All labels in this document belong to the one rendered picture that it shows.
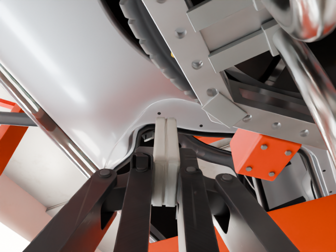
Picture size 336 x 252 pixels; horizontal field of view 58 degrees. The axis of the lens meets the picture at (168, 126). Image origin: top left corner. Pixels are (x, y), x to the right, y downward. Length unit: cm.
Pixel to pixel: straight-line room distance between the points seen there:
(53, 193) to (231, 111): 709
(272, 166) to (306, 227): 22
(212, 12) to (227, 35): 4
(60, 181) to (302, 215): 652
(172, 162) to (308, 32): 10
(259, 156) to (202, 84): 16
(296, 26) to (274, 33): 17
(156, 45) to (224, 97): 13
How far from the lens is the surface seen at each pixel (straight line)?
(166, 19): 35
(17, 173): 723
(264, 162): 50
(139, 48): 85
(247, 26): 37
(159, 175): 17
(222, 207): 16
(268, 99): 47
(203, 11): 34
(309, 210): 71
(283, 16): 23
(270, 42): 36
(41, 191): 748
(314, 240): 68
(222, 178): 16
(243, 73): 49
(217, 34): 37
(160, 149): 18
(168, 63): 47
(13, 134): 226
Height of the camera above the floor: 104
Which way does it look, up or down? 18 degrees up
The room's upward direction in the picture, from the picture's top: 112 degrees counter-clockwise
